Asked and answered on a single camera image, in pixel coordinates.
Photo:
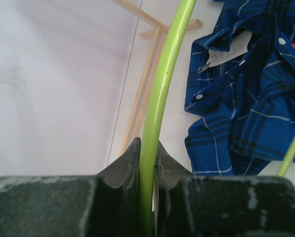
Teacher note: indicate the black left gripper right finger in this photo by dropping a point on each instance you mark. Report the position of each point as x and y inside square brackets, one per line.
[187, 205]

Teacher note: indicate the blue plaid shirt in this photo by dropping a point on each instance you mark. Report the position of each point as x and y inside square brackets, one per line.
[241, 84]

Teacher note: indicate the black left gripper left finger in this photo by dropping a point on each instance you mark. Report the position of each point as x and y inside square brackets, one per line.
[101, 205]

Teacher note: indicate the wooden clothes rack frame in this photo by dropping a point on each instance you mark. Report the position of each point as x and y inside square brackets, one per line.
[154, 18]

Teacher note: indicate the green plastic hanger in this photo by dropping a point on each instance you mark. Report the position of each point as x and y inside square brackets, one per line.
[154, 118]

